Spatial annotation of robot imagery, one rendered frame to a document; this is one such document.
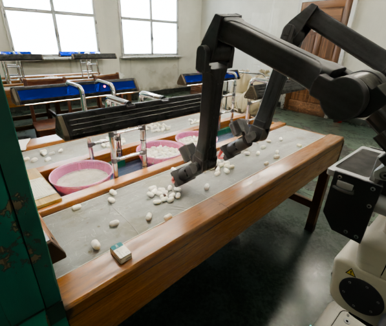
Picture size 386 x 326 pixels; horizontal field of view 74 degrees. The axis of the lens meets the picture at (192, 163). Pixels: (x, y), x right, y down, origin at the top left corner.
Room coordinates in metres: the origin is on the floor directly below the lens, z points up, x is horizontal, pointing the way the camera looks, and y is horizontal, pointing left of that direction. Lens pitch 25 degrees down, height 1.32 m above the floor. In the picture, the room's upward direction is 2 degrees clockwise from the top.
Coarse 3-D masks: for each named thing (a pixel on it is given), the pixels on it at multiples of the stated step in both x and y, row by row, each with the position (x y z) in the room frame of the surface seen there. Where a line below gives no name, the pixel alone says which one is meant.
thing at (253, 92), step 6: (258, 84) 1.45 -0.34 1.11; (264, 84) 1.48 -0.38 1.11; (288, 84) 1.65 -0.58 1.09; (294, 84) 1.70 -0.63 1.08; (252, 90) 1.40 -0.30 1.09; (258, 90) 1.42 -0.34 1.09; (264, 90) 1.45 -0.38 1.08; (288, 90) 1.62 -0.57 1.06; (294, 90) 1.67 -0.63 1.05; (300, 90) 1.73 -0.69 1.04; (246, 96) 1.42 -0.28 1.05; (252, 96) 1.39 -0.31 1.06; (258, 96) 1.39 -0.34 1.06
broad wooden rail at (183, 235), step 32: (288, 160) 1.23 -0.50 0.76; (320, 160) 1.40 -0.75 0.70; (224, 192) 0.90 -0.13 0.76; (256, 192) 0.91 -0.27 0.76; (288, 192) 1.15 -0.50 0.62; (160, 224) 0.68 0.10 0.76; (192, 224) 0.69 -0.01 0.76; (224, 224) 0.78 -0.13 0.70; (160, 256) 0.57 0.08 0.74; (192, 256) 0.66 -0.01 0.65; (64, 288) 0.43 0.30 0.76; (96, 288) 0.43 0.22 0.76; (128, 288) 0.49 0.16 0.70; (160, 288) 0.57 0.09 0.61; (96, 320) 0.42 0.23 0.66
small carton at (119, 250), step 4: (116, 244) 0.56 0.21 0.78; (120, 244) 0.56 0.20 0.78; (112, 248) 0.55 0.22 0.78; (116, 248) 0.55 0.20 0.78; (120, 248) 0.55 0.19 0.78; (124, 248) 0.55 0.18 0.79; (112, 252) 0.54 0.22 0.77; (116, 252) 0.53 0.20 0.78; (120, 252) 0.53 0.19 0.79; (124, 252) 0.53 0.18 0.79; (128, 252) 0.53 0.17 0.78; (116, 256) 0.52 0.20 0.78; (120, 256) 0.52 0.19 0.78; (124, 256) 0.52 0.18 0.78; (128, 256) 0.53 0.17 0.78; (120, 260) 0.51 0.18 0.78; (124, 260) 0.52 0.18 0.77
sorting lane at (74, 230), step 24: (264, 144) 1.52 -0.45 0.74; (288, 144) 1.53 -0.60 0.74; (240, 168) 1.17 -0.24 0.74; (120, 192) 0.91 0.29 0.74; (144, 192) 0.92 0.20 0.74; (192, 192) 0.93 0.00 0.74; (216, 192) 0.93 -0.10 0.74; (48, 216) 0.74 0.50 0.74; (72, 216) 0.74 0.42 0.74; (96, 216) 0.75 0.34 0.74; (120, 216) 0.75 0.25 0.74; (144, 216) 0.76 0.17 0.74; (72, 240) 0.62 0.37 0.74; (120, 240) 0.63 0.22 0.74; (72, 264) 0.53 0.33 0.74
